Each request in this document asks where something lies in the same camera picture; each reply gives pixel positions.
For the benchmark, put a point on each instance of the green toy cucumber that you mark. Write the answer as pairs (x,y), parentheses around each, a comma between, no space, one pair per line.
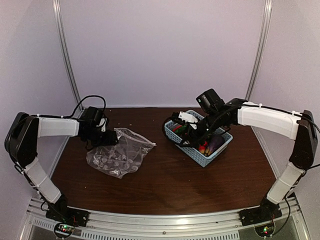
(180,129)

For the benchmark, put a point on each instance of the aluminium frame post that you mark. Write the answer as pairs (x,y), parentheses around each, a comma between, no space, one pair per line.
(264,31)
(65,53)

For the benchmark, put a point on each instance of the front aluminium rail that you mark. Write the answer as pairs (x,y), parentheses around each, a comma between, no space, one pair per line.
(223,225)

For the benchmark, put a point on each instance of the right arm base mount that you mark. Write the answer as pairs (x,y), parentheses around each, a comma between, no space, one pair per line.
(261,217)

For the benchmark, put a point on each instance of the right aluminium frame post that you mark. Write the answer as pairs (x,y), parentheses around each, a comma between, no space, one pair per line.
(264,31)

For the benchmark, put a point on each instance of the left aluminium frame post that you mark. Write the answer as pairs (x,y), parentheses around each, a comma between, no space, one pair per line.
(65,53)

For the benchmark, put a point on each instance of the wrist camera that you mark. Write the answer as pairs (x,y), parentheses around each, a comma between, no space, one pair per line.
(102,126)
(184,117)

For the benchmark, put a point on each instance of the clear zip top bag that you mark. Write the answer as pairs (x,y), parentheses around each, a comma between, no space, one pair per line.
(123,158)

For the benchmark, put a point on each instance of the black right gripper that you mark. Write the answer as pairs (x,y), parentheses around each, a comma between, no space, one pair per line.
(191,135)

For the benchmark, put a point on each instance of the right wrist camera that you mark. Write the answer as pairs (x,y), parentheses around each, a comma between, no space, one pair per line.
(184,117)

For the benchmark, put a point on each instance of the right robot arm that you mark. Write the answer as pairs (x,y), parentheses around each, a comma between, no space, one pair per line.
(296,126)

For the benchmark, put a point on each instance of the purple toy eggplant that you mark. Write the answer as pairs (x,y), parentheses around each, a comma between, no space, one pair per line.
(215,142)

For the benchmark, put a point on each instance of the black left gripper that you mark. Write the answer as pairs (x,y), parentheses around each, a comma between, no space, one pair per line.
(109,139)

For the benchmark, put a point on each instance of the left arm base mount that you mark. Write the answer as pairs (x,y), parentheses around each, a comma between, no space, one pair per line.
(67,218)

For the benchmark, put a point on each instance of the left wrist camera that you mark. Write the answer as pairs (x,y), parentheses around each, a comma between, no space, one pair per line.
(102,126)

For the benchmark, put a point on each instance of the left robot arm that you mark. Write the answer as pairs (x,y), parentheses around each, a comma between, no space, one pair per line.
(21,143)

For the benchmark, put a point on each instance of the light blue plastic basket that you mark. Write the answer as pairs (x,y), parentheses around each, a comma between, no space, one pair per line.
(180,140)

